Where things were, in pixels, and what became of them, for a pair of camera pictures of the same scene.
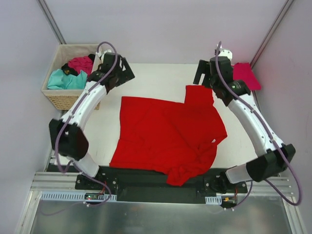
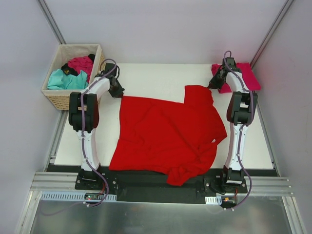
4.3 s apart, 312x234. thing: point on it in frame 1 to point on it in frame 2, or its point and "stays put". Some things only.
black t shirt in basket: x=67 y=70 stays put
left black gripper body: x=125 y=71 to x=117 y=90
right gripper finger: x=204 y=67 to x=211 y=85
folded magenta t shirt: x=243 y=71 stays put
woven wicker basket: x=68 y=75 stays put
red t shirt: x=179 y=139 stays put
